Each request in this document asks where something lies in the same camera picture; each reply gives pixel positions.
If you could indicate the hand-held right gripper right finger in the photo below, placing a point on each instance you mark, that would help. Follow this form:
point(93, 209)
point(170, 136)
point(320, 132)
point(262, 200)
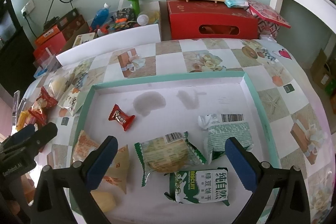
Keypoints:
point(241, 163)

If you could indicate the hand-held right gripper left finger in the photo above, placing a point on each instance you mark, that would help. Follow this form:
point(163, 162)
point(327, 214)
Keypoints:
point(102, 161)

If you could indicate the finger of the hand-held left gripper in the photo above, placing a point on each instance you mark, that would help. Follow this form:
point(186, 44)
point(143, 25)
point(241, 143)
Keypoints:
point(43, 136)
point(22, 133)

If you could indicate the tan cracker packet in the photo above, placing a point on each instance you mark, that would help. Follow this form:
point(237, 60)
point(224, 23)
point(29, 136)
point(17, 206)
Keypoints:
point(84, 146)

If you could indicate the silver green snack packet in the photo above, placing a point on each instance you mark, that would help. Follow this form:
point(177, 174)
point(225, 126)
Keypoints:
point(225, 132)

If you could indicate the white orange-print cake packet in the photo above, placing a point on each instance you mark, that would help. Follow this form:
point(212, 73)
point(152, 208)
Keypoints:
point(72, 102)

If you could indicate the small red candy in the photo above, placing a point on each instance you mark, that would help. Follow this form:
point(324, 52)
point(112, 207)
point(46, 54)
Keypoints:
point(121, 117)

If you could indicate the green white biscuit packet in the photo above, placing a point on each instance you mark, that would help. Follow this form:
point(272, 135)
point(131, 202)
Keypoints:
point(199, 187)

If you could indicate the clear green-edged pastry packet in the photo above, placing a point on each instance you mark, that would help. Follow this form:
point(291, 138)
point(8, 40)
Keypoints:
point(165, 154)

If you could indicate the teal cardboard tray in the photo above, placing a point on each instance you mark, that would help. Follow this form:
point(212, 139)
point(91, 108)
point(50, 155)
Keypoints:
point(170, 98)

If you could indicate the clear phone stand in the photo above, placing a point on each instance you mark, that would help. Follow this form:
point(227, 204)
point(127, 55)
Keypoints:
point(16, 100)

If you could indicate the blue tissue pack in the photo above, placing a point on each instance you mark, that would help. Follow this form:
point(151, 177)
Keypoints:
point(42, 73)

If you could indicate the clear plastic box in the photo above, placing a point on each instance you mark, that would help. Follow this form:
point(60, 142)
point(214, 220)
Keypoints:
point(48, 58)

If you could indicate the black cabinet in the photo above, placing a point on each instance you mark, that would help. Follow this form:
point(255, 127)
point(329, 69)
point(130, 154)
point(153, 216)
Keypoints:
point(13, 50)

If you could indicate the red cardboard box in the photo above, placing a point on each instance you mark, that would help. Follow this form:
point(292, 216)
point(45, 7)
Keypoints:
point(51, 47)

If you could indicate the orange box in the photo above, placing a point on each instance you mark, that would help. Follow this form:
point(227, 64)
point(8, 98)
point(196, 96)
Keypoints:
point(47, 35)

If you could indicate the white card box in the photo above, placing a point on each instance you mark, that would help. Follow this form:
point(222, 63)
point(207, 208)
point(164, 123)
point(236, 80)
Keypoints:
point(84, 39)

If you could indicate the black power adapter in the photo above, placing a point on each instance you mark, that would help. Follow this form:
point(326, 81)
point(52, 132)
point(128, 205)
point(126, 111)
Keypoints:
point(51, 22)

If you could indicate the brown box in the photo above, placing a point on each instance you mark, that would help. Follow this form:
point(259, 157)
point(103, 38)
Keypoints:
point(73, 23)

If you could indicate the white board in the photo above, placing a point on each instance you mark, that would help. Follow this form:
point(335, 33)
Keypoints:
point(113, 40)

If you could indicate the blue bottle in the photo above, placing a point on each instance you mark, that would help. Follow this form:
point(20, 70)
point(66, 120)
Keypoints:
point(101, 16)

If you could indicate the colourful toy pile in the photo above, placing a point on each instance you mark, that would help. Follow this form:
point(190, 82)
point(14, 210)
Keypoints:
point(122, 19)

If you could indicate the clear bottle white cap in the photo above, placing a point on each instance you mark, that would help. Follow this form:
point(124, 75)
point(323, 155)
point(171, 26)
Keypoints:
point(144, 19)

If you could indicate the red patterned box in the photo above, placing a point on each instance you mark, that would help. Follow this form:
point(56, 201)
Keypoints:
point(267, 16)

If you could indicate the red gift box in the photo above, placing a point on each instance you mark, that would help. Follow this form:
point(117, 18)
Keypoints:
point(210, 15)

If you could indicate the green dumbbell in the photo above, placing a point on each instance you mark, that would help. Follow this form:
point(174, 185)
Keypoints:
point(135, 2)

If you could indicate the wet wipes pack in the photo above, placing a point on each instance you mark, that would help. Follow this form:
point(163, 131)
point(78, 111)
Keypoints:
point(236, 1)

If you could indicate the wall socket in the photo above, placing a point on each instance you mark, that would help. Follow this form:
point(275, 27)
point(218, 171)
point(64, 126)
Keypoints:
point(28, 7)

